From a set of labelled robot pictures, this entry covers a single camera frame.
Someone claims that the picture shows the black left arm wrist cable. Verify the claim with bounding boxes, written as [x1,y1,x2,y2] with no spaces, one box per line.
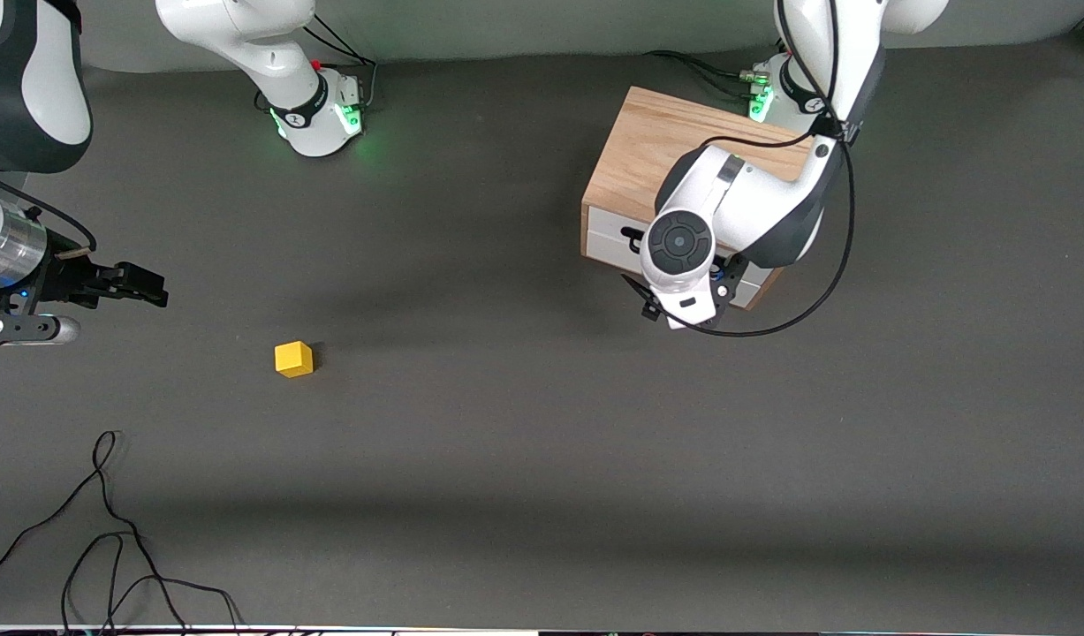
[683,0,857,339]

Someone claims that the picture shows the black arm base cables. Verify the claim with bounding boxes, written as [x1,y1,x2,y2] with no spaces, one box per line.
[643,18,803,100]
[254,13,380,114]

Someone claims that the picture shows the black arm wrist cable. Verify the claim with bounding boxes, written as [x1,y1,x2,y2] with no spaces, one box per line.
[0,170,97,259]
[683,0,857,339]

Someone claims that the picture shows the white drawer with black handle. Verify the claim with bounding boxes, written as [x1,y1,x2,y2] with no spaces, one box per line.
[586,207,777,310]

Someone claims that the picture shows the thin black loose cable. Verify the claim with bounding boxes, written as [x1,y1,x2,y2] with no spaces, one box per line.
[0,430,246,635]

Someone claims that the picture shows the black right arm base cables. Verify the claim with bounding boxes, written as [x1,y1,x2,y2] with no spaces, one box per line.
[254,13,380,114]

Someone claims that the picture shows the black right arm wrist cable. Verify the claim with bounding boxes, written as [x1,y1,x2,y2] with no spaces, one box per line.
[0,170,97,259]

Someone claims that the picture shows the yellow cube block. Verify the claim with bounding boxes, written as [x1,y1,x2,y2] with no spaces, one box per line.
[275,341,315,379]

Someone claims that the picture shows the wooden drawer cabinet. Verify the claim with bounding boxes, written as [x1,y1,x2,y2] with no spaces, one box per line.
[580,86,816,311]

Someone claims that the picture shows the black left arm base cables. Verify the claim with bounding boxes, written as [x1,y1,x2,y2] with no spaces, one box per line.
[643,18,803,100]

